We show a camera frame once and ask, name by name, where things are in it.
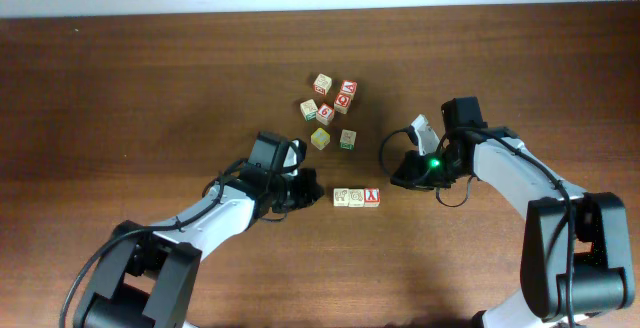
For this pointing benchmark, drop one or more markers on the red number 6 block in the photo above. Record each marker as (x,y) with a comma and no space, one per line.
(325,114)

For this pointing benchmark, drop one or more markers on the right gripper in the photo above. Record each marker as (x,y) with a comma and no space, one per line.
(407,171)

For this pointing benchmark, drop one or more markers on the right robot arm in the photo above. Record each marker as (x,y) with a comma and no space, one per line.
(576,258)

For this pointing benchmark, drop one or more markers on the red letter Q block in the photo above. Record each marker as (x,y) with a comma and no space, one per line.
(342,103)

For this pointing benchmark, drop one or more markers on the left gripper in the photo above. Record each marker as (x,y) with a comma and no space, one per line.
(306,183)

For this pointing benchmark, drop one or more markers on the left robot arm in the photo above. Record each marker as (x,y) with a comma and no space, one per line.
(144,276)

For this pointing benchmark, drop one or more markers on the yellow number 1 block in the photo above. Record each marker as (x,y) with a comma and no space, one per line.
(320,138)

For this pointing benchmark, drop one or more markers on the butterfly block green side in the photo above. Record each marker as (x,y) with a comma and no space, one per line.
(347,139)

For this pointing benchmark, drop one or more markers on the block with red C side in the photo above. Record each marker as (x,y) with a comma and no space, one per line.
(322,84)

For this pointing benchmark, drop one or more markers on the snail picture block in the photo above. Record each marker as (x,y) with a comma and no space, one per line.
(356,198)

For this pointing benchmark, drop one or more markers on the red letter A block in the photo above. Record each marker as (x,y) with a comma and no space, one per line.
(348,88)

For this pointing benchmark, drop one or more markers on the red letter Y block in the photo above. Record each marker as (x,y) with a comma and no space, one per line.
(371,197)

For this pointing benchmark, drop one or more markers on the block with green Z side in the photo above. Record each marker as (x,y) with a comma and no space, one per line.
(341,197)

